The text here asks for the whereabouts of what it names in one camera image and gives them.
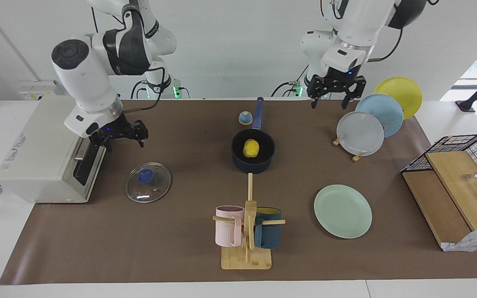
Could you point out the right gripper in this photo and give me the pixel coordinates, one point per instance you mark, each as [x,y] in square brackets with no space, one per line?
[89,122]

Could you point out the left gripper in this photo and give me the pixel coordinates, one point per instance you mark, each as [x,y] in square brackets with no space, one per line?
[342,62]

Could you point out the glass lid with purple knob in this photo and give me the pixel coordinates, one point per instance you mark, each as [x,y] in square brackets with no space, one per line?
[155,186]

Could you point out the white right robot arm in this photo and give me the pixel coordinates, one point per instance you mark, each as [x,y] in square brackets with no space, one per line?
[81,74]

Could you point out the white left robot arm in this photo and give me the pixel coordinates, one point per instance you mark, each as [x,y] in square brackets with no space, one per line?
[362,25]

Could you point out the grey plate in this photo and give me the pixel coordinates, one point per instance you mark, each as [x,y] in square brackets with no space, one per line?
[360,133]

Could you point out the light blue plate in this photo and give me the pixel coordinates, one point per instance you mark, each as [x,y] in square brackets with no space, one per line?
[387,111]

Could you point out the yellow plate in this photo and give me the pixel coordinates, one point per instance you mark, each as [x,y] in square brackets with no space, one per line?
[404,93]

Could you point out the wooden plate rack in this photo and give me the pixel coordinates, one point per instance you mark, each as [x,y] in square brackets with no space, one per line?
[357,157]

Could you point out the light green plate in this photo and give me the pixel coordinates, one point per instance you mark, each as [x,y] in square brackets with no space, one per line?
[343,212]

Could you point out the beige toaster oven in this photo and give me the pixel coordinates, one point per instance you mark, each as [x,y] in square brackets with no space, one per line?
[39,157]

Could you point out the brown table mat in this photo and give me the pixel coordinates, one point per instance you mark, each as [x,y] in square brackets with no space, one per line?
[189,231]

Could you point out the pink mug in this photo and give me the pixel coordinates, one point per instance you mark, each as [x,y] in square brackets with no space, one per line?
[228,231]

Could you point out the dark teal mug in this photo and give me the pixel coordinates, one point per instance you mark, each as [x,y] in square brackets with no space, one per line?
[268,236]

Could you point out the wooden mug tree stand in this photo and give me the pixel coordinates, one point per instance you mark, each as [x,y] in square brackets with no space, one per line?
[246,258]

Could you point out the white wall power strip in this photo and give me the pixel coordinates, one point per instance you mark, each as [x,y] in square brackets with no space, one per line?
[39,91]

